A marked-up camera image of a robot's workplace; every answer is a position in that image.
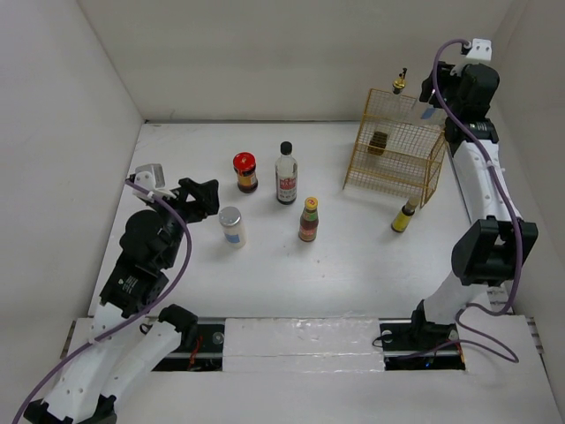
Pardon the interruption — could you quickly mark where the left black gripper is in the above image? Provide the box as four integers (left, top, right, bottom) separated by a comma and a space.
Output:
147, 177, 218, 266

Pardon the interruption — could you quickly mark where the red lid chili sauce jar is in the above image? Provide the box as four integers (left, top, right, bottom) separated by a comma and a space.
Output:
232, 152, 259, 193

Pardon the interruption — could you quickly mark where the silver lid shaker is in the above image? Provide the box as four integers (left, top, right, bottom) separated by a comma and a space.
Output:
218, 206, 246, 248
412, 102, 444, 126

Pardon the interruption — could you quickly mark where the clear oil bottle gold spout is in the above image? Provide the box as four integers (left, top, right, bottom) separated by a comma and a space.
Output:
367, 67, 407, 155

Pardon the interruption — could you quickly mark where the black cap vinegar bottle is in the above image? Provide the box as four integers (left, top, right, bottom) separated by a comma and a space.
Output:
275, 141, 298, 205

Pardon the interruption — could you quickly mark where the yellow cap sauce bottle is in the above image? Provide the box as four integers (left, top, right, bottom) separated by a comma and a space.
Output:
298, 197, 319, 242

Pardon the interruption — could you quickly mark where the small yellow oil bottle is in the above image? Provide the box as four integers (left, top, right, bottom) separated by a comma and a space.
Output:
391, 197, 420, 233

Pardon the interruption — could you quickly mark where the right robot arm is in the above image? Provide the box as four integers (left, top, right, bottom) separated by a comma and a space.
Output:
405, 62, 539, 351

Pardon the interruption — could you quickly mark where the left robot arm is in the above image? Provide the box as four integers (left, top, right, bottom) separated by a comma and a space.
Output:
13, 171, 220, 423

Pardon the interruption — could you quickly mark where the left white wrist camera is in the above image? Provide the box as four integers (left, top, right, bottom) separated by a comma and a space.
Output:
128, 163, 176, 201

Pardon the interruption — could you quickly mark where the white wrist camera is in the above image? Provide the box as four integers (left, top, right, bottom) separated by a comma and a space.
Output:
128, 163, 176, 201
462, 38, 493, 64

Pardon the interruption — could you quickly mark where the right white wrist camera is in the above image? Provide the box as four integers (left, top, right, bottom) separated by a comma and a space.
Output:
462, 38, 493, 64

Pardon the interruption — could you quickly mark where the gold wire basket rack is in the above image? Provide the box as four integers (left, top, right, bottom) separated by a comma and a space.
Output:
343, 88, 447, 207

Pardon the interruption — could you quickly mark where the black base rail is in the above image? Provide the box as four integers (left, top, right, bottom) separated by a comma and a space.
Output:
155, 317, 465, 374

